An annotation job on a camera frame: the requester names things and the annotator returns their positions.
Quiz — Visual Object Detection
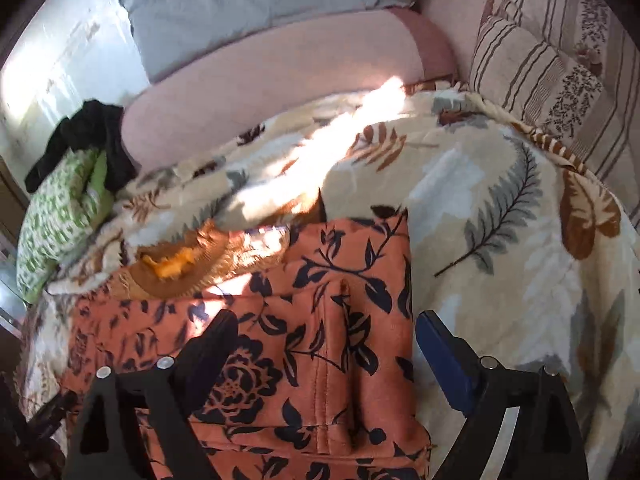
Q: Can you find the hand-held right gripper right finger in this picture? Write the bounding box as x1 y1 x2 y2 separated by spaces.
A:
415 310 591 480

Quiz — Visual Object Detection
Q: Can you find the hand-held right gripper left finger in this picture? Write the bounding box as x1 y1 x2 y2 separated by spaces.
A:
62 309 240 480

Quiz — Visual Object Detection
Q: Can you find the orange black floral garment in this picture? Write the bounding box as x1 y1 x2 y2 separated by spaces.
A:
62 216 433 480

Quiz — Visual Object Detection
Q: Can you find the cream leaf print blanket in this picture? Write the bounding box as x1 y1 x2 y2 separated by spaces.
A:
15 77 640 480

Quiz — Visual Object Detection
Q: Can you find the green patterned cloth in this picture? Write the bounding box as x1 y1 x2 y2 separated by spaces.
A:
16 147 118 303

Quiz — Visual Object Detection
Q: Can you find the black cloth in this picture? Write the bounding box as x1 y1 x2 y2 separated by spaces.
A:
25 100 138 193

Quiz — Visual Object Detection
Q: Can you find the striped floral pillow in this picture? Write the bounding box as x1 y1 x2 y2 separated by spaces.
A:
492 0 640 196
470 15 606 141

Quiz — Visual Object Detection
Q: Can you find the grey pillow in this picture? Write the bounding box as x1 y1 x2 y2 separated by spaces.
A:
119 0 416 83

